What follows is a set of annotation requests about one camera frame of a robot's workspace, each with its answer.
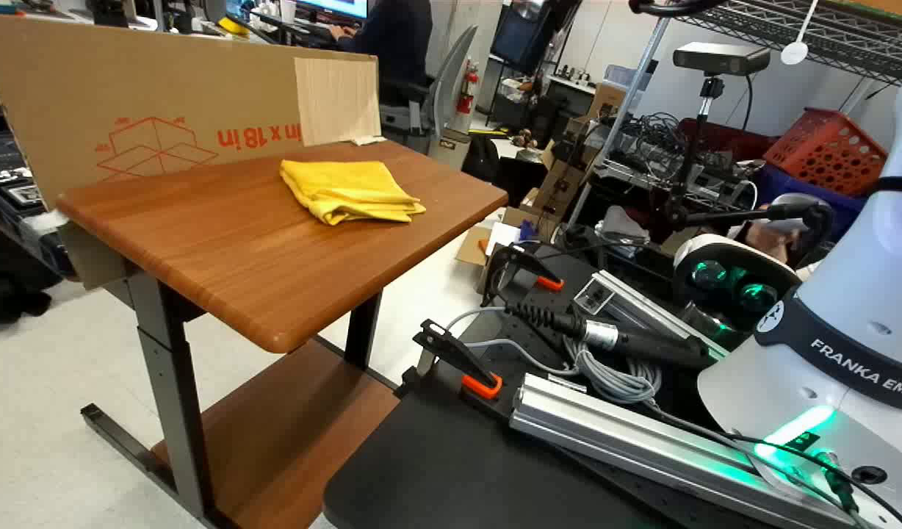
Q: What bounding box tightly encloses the person in dark clothes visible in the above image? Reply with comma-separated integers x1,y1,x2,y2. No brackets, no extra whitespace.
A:
325,0,435,85

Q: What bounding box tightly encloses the grey metal bracket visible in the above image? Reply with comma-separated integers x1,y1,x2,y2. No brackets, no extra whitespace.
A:
568,267,732,362

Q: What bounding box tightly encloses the red fire extinguisher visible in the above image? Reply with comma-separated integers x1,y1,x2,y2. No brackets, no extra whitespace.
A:
453,58,481,120

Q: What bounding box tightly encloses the thick black cable connector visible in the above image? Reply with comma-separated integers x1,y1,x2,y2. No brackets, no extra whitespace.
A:
503,290,716,373

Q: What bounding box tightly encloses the black wire shelf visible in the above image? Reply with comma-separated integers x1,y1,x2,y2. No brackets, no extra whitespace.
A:
629,0,902,85

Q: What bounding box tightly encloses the aluminium profile rail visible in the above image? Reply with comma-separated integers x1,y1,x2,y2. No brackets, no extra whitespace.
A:
504,370,864,529

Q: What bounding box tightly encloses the dark computer monitor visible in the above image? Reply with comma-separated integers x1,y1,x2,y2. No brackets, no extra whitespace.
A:
488,4,549,76

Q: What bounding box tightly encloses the wooden table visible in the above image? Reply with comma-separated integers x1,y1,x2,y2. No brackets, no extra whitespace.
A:
75,267,387,527

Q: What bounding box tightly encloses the small open cardboard box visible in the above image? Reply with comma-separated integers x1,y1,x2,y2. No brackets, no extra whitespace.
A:
454,204,560,274

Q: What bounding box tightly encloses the white hanging ladle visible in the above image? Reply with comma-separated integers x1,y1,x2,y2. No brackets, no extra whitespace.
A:
778,0,823,70

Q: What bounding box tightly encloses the blue plastic bin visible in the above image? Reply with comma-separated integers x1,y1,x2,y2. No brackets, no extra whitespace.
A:
756,165,869,237

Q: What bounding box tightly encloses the black clamp orange handle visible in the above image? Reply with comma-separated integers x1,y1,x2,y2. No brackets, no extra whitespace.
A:
478,245,571,308
409,318,512,405

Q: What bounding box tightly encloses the light wooden panel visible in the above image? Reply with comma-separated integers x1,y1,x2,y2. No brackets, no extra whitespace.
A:
291,52,385,151

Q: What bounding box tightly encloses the black camera on stand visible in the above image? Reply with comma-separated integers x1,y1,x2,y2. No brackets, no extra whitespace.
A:
666,38,772,201

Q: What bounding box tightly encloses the red plastic basket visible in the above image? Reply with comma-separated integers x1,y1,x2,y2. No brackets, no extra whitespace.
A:
760,107,886,201

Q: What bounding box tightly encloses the grey office chair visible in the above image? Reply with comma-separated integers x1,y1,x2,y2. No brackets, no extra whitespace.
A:
377,23,481,157

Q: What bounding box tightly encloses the yellow towel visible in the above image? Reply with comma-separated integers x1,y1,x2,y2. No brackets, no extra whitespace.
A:
275,157,430,230

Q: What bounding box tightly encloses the silver shelf pole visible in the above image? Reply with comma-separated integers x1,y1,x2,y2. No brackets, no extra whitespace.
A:
563,11,672,232

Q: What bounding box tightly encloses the grey cable bundle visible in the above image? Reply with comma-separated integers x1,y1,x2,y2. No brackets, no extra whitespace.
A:
438,304,687,408

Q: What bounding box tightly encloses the wooden desk foot shelf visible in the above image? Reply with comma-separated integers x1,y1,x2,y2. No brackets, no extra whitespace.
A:
149,336,402,529

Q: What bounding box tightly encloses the black microphone on boom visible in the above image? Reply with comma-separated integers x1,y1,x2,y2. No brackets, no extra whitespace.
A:
681,190,836,267

